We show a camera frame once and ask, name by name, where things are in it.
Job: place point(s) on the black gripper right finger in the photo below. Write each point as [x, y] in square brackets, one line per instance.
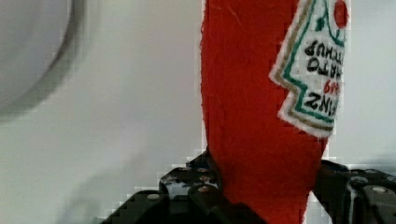
[356, 196]

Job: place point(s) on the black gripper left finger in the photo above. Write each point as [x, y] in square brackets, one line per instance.
[200, 171]

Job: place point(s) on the red felt ketchup bottle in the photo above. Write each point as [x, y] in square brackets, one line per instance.
[271, 80]

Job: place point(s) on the lilac round plate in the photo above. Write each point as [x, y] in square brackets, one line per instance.
[33, 36]

